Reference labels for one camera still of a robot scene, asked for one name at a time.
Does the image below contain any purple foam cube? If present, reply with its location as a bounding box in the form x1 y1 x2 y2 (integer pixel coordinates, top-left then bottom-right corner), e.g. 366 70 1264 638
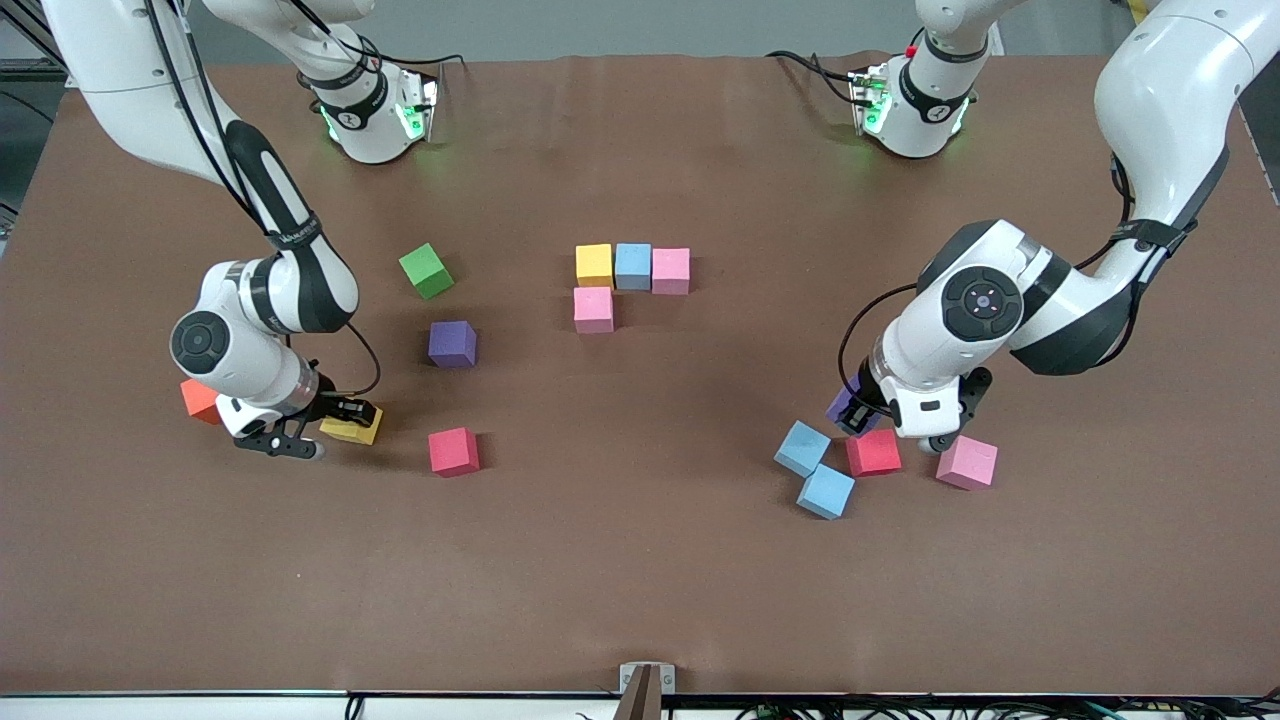
428 320 478 369
826 386 883 435

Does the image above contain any light blue foam cube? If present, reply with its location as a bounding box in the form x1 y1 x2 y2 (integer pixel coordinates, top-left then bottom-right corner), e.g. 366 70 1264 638
773 420 833 479
797 463 857 521
613 242 653 292

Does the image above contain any red foam cube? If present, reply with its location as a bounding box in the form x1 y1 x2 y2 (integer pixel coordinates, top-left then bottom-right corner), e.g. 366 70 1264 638
846 429 903 478
428 427 481 478

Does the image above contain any pink foam cube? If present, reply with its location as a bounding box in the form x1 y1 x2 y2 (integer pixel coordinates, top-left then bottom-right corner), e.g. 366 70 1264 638
573 286 615 334
937 435 999 491
651 247 692 296

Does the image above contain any orange foam cube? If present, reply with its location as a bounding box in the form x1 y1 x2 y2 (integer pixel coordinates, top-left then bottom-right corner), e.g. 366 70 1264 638
180 379 223 426

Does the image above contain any green foam cube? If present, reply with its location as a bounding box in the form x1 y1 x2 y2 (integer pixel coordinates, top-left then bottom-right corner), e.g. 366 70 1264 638
398 242 456 301

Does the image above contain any brown table cover sheet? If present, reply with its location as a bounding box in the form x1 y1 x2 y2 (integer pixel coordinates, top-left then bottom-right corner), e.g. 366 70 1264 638
0 52 1280 698

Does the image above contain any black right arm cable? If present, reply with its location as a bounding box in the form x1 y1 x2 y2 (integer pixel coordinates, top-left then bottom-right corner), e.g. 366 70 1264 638
145 0 383 399

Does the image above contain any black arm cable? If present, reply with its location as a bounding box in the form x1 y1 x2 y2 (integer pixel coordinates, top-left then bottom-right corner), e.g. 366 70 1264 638
145 0 383 399
838 150 1196 401

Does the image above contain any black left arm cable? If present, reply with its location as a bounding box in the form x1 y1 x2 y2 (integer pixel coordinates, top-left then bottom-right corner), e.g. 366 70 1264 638
838 150 1196 401

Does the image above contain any white table edge rail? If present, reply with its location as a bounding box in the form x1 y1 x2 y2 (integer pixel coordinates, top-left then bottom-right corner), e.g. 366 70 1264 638
0 690 1280 720

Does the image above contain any black base cable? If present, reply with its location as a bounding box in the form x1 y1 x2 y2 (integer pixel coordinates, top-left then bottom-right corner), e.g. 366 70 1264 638
355 30 467 69
768 50 867 106

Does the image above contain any grey metal bracket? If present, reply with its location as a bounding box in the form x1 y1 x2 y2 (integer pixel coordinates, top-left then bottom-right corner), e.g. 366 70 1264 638
619 662 677 695

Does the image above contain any aluminium frame profile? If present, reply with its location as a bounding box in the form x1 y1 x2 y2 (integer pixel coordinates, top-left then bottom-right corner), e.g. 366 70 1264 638
0 0 69 89

